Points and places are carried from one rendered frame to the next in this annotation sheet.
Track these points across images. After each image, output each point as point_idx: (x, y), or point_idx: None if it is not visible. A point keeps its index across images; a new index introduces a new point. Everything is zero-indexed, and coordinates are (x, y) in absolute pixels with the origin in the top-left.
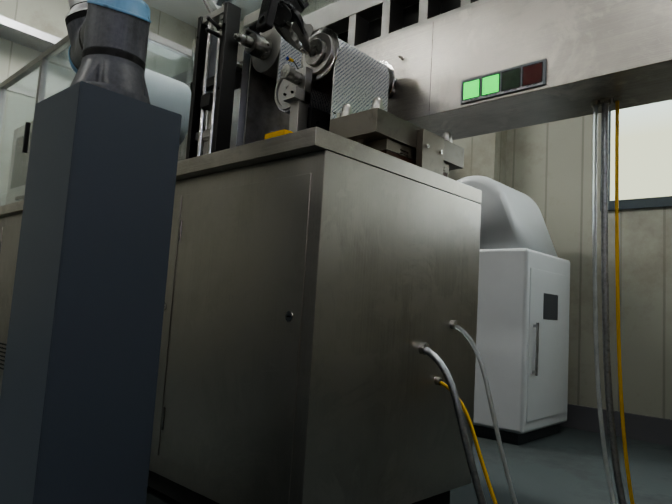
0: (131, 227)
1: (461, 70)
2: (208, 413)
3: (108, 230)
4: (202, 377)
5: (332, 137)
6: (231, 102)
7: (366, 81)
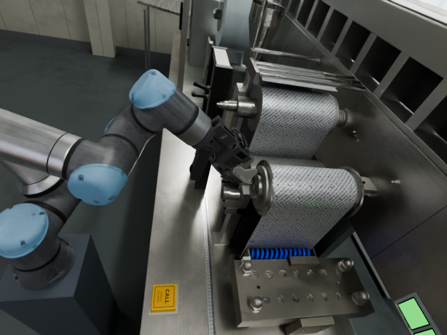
0: (62, 320)
1: (426, 285)
2: None
3: (50, 322)
4: None
5: None
6: None
7: (308, 218)
